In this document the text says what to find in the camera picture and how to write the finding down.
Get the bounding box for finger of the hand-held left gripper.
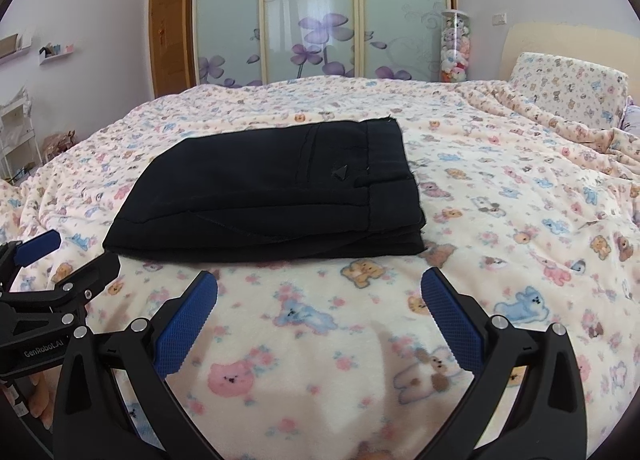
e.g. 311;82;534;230
0;230;62;286
0;253;122;313

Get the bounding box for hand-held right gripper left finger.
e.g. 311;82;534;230
52;269;221;460

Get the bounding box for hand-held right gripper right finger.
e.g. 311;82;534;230
421;267;589;460

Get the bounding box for black pants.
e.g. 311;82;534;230
102;116;427;261

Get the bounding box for person's left hand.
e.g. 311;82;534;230
27;375;55;430

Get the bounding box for bear printed blanket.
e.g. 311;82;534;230
0;74;640;460

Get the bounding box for white storage rack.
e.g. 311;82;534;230
0;85;40;183

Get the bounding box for wooden door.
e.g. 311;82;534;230
148;0;187;100

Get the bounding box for bear printed pillow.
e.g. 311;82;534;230
510;51;630;128

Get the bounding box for clear tube of plush toys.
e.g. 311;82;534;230
440;9;473;84

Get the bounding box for purple pillow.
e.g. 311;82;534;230
622;95;640;142

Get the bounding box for beige headboard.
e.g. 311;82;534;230
502;23;640;87

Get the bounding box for floral glass sliding wardrobe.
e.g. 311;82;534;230
182;0;458;88

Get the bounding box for white wall shelf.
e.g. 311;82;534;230
0;29;37;62
39;42;76;65

